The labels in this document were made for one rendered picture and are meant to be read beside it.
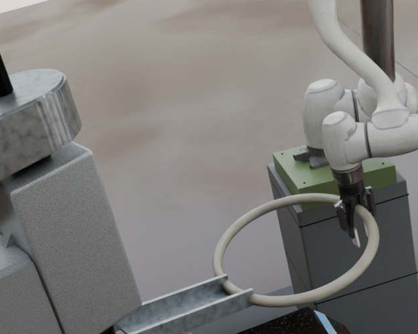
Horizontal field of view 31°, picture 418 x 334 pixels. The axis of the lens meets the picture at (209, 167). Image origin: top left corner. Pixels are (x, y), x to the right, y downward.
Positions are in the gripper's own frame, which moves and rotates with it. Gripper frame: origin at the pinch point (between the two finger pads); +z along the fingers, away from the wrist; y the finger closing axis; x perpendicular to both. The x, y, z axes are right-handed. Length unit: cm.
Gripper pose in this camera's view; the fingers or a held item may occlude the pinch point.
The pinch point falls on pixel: (361, 233)
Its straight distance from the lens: 237.9
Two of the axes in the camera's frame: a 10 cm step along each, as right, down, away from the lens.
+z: 2.8, 8.3, 4.9
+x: 4.1, 3.6, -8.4
